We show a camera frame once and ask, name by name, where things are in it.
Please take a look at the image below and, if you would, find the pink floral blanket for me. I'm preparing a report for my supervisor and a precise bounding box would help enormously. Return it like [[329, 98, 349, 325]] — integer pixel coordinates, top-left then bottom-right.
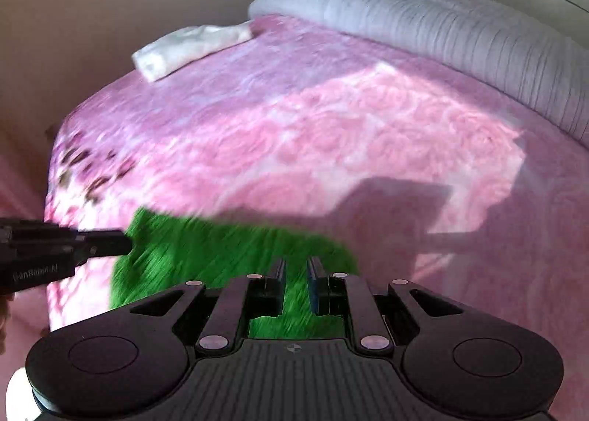
[[43, 14, 589, 343]]

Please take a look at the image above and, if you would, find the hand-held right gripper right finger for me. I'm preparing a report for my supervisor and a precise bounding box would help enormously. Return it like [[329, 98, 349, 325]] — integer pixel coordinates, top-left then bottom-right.
[[307, 257, 465, 354]]

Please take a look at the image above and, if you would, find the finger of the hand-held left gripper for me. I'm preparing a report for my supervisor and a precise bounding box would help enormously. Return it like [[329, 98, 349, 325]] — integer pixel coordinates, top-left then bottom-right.
[[76, 229, 134, 262]]

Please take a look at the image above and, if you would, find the green knitted vest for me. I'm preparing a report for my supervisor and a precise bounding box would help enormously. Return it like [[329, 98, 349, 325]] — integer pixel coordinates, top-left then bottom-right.
[[108, 207, 360, 339]]

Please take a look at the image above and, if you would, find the white folded garment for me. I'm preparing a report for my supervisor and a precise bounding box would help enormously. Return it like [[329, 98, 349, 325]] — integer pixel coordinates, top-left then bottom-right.
[[133, 21, 253, 81]]

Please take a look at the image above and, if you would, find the white striped quilt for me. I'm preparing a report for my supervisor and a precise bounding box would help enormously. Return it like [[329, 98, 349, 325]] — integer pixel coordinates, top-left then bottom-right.
[[248, 0, 589, 148]]

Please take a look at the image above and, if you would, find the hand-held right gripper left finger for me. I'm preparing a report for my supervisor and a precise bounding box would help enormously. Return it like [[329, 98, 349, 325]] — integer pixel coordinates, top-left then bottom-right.
[[129, 259, 286, 355]]

